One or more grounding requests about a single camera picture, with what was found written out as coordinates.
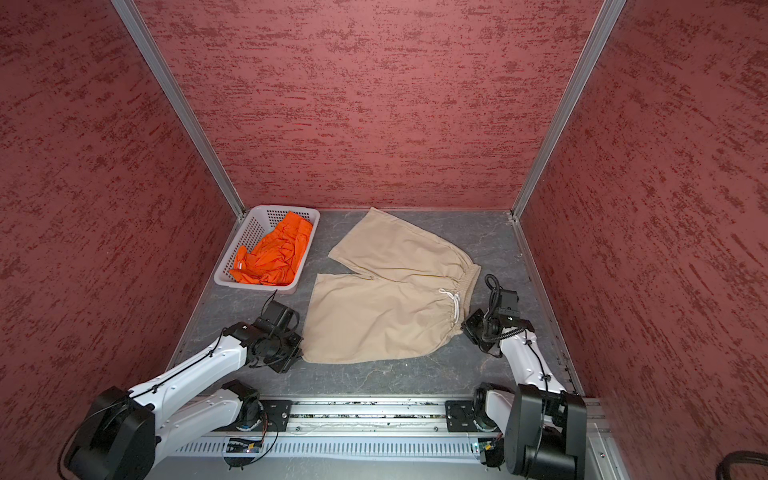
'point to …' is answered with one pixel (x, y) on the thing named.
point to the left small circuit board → (236, 445)
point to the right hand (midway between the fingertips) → (458, 330)
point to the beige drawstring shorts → (410, 297)
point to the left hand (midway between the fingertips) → (306, 356)
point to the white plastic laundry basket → (257, 224)
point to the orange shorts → (273, 259)
